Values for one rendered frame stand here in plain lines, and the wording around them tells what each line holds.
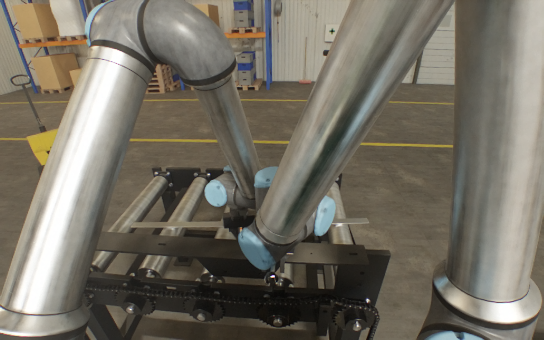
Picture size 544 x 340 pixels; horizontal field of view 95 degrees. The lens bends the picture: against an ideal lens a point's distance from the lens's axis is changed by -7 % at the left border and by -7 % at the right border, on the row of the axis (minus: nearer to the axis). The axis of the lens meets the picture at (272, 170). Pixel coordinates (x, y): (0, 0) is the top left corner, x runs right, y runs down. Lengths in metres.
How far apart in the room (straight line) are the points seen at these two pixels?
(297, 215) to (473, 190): 0.24
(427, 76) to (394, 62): 10.46
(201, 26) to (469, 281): 0.58
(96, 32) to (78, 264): 0.39
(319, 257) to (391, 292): 1.56
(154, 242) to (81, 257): 0.56
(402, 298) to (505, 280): 1.97
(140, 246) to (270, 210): 0.70
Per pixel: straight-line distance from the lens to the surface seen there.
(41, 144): 5.77
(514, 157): 0.40
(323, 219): 0.60
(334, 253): 0.95
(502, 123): 0.39
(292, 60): 9.76
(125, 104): 0.53
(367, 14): 0.28
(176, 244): 1.02
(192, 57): 0.51
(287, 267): 1.24
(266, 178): 0.65
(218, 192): 0.92
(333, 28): 9.60
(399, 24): 0.27
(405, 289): 2.50
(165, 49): 0.52
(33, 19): 11.49
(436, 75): 10.87
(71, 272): 0.52
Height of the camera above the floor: 1.84
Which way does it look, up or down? 29 degrees down
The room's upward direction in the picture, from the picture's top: 1 degrees counter-clockwise
